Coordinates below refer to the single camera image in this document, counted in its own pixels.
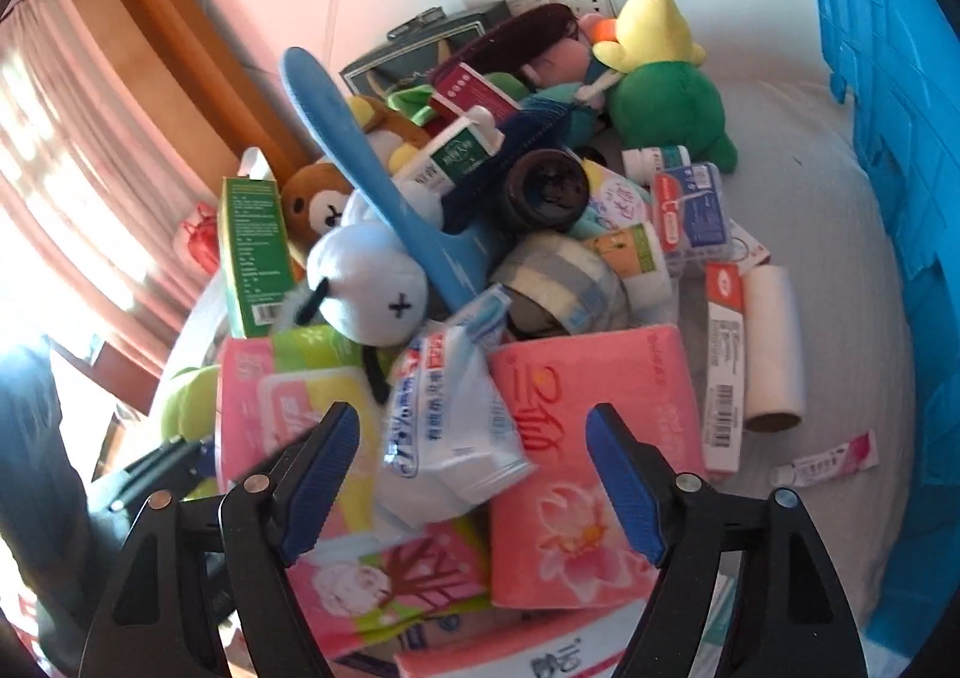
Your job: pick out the green tall carton box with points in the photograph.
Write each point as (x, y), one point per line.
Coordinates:
(254, 255)

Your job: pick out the grey checked tape roll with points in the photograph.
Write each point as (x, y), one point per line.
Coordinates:
(558, 286)

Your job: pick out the small pink ointment tube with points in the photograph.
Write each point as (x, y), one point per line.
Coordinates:
(854, 456)

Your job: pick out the red bag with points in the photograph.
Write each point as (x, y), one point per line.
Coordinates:
(201, 238)

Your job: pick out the white panda plush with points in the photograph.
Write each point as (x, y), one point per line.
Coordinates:
(362, 281)

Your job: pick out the blue long-handled brush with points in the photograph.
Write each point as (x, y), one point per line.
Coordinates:
(457, 266)

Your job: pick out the pink flower tissue pack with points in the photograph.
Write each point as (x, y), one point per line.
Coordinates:
(556, 543)

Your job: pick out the brown bear plush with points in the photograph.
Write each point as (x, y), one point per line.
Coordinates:
(313, 200)

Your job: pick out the maroon haired doll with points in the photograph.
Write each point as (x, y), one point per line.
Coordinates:
(544, 47)

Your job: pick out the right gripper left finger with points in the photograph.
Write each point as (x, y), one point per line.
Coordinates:
(271, 519)

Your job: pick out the blue white floss box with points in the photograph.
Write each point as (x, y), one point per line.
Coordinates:
(690, 215)

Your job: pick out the white blue plastic pouch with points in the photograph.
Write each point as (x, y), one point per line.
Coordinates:
(449, 443)

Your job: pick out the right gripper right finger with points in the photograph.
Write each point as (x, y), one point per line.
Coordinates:
(659, 523)

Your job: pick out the yellow and green duck plush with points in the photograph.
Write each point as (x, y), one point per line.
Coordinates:
(662, 98)

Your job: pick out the pink curtain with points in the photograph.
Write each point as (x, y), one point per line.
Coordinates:
(94, 189)

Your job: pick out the green one-eyed monster plush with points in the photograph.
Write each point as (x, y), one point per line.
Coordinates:
(187, 406)

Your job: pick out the white paper roll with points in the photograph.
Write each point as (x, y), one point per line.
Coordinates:
(775, 395)

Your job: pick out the dark brown jar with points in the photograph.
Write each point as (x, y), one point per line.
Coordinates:
(545, 190)

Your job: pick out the red white toothpaste box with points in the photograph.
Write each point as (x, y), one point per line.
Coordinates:
(725, 371)

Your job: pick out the blue plastic storage crate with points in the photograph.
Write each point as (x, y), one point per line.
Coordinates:
(898, 61)

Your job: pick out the dark gift box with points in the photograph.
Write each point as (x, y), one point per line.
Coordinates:
(413, 49)

